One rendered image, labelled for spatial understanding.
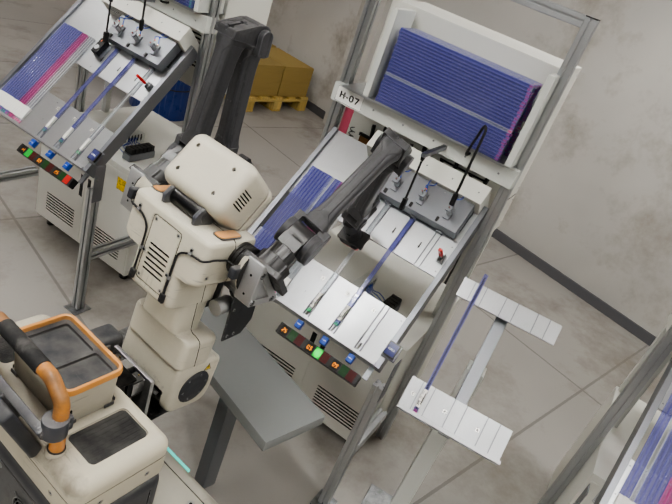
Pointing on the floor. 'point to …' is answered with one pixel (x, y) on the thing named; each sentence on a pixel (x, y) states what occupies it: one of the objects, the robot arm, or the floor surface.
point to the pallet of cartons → (280, 82)
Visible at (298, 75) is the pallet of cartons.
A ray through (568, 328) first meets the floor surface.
